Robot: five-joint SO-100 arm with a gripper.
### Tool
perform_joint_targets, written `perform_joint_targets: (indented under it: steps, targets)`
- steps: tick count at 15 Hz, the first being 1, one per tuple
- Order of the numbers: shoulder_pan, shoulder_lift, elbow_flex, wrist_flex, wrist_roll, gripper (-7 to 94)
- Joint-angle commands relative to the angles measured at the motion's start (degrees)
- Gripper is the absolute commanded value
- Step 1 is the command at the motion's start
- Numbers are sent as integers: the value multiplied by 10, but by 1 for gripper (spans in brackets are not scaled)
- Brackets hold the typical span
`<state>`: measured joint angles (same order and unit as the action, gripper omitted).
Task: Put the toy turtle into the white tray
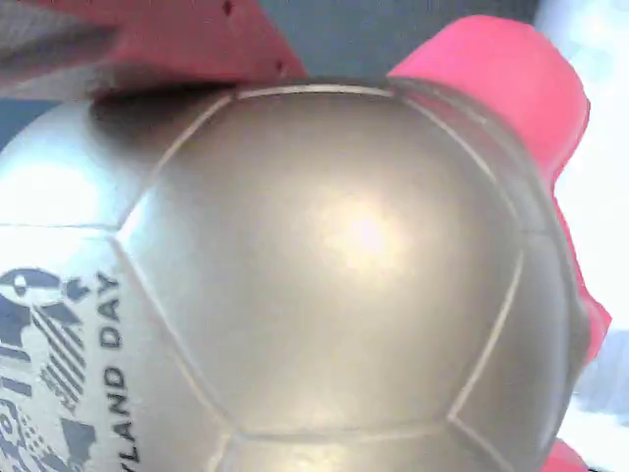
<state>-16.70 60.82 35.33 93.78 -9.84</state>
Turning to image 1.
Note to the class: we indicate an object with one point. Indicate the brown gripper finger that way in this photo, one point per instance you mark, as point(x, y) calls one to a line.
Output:
point(187, 44)

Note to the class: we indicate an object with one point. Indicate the red turtle toy gold shell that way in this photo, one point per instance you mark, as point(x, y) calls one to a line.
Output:
point(319, 270)

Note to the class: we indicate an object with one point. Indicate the white slotted tray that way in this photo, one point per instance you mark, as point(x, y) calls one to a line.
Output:
point(609, 196)

